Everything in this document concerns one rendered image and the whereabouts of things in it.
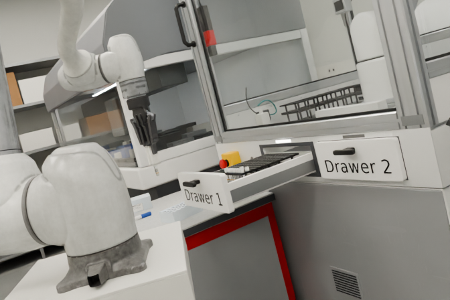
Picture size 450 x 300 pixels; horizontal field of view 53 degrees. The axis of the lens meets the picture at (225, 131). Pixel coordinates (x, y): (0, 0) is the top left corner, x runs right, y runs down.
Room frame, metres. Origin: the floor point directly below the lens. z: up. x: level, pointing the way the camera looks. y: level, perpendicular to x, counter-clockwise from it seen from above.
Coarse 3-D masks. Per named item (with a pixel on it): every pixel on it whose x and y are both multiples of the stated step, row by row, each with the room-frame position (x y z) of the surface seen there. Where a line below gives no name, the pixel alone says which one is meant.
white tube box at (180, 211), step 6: (180, 204) 1.60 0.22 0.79; (162, 210) 1.55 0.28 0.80; (168, 210) 1.54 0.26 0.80; (174, 210) 1.52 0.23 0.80; (180, 210) 1.50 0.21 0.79; (186, 210) 1.52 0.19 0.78; (192, 210) 1.53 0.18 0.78; (198, 210) 1.55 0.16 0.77; (162, 216) 1.53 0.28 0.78; (168, 216) 1.50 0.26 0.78; (174, 216) 1.48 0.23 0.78; (180, 216) 1.50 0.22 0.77; (186, 216) 1.51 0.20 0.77; (168, 222) 1.51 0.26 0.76
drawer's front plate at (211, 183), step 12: (180, 180) 1.43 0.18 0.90; (204, 180) 1.28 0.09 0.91; (216, 180) 1.22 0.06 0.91; (192, 192) 1.38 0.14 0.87; (204, 192) 1.30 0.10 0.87; (216, 192) 1.24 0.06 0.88; (228, 192) 1.20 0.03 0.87; (192, 204) 1.40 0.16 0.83; (204, 204) 1.32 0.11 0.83; (216, 204) 1.25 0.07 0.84; (228, 204) 1.20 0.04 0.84
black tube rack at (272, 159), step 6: (264, 156) 1.51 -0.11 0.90; (270, 156) 1.48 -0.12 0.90; (276, 156) 1.45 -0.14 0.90; (282, 156) 1.42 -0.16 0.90; (288, 156) 1.39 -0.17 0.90; (294, 156) 1.39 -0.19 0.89; (246, 162) 1.48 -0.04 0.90; (252, 162) 1.45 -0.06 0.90; (258, 162) 1.42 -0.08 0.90; (264, 162) 1.39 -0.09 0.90; (270, 162) 1.36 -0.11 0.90; (276, 162) 1.36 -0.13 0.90; (282, 162) 1.48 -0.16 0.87; (252, 168) 1.33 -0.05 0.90; (258, 168) 1.33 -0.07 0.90; (264, 168) 1.45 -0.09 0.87
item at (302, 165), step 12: (300, 156) 1.37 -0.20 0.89; (312, 156) 1.38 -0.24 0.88; (276, 168) 1.31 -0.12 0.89; (288, 168) 1.33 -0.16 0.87; (300, 168) 1.35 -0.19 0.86; (312, 168) 1.37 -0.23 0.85; (240, 180) 1.25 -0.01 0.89; (252, 180) 1.27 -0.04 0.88; (264, 180) 1.28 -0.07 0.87; (276, 180) 1.30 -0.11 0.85; (288, 180) 1.32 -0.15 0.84; (240, 192) 1.24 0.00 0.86; (252, 192) 1.26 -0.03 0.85
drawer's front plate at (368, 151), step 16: (320, 144) 1.31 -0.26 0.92; (336, 144) 1.25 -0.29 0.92; (352, 144) 1.20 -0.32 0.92; (368, 144) 1.15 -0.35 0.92; (384, 144) 1.11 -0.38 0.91; (320, 160) 1.32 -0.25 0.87; (336, 160) 1.27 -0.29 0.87; (352, 160) 1.21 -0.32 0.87; (368, 160) 1.16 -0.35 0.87; (400, 160) 1.09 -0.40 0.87; (336, 176) 1.28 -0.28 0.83; (352, 176) 1.22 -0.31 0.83; (368, 176) 1.17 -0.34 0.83; (384, 176) 1.13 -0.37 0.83; (400, 176) 1.08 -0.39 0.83
